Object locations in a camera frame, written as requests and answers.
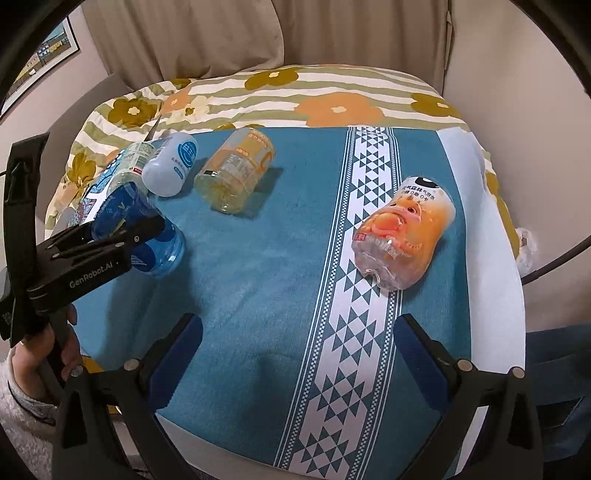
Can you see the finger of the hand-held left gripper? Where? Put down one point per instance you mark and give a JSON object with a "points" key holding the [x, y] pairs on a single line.
{"points": [[69, 236], [134, 233]]}

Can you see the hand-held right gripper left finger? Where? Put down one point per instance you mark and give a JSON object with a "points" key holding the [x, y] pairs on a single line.
{"points": [[178, 364]]}

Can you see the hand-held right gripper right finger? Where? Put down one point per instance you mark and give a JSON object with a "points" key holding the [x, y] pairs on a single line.
{"points": [[418, 360]]}

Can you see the blue label plastic bottle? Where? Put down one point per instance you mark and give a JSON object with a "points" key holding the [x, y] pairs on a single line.
{"points": [[164, 251]]}

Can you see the person's left forearm white sleeve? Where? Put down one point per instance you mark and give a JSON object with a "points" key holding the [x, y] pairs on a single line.
{"points": [[23, 415]]}

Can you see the person's left hand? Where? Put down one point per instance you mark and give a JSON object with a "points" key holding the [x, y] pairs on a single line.
{"points": [[32, 350]]}

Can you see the clear bottle blue printed label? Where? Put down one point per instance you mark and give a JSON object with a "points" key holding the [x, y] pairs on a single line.
{"points": [[104, 184]]}

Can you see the clear bottle green white label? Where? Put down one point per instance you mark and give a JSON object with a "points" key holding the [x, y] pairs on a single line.
{"points": [[136, 159]]}

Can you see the white bottle with blue label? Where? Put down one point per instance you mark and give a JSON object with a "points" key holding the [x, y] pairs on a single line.
{"points": [[171, 164]]}

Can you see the white cloth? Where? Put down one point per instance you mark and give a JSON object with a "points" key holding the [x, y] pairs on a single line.
{"points": [[485, 277]]}

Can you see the yellow label plastic bottle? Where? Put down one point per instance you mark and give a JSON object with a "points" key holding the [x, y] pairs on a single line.
{"points": [[233, 173]]}

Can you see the grey upholstered furniture edge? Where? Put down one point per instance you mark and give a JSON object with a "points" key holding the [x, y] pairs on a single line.
{"points": [[60, 115]]}

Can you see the teal patterned cloth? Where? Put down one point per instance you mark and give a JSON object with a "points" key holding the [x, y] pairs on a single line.
{"points": [[258, 258]]}

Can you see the orange cartoon label plastic bottle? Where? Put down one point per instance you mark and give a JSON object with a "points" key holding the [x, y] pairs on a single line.
{"points": [[401, 230]]}

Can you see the person's blue jeans leg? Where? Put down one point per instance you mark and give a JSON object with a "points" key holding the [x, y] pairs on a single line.
{"points": [[561, 369]]}

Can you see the white fluffy object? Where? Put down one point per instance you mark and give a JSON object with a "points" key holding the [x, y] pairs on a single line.
{"points": [[527, 249]]}

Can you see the floral striped blanket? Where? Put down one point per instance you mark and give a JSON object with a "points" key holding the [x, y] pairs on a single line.
{"points": [[277, 101]]}

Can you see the beige curtain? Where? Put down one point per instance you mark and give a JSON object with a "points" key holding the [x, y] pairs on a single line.
{"points": [[207, 32]]}

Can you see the framed wall picture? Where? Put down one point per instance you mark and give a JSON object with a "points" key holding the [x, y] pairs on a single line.
{"points": [[41, 64]]}

